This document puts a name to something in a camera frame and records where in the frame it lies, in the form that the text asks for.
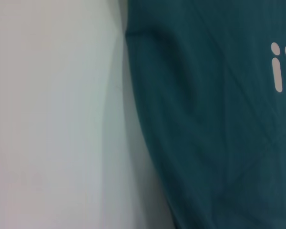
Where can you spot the teal T-shirt white print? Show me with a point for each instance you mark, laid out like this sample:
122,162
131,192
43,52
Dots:
205,119

